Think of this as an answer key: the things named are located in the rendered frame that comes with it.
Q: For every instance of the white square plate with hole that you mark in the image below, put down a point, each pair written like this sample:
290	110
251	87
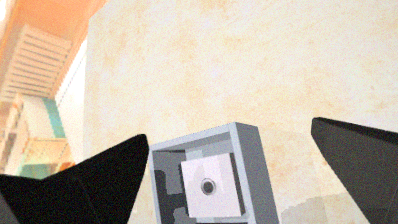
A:
212	187

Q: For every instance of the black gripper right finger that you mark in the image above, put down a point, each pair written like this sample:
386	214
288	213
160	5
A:
365	160

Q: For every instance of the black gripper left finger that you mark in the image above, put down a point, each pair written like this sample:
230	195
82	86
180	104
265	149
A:
99	190

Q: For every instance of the grey open box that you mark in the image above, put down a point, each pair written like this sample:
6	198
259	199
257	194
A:
241	139

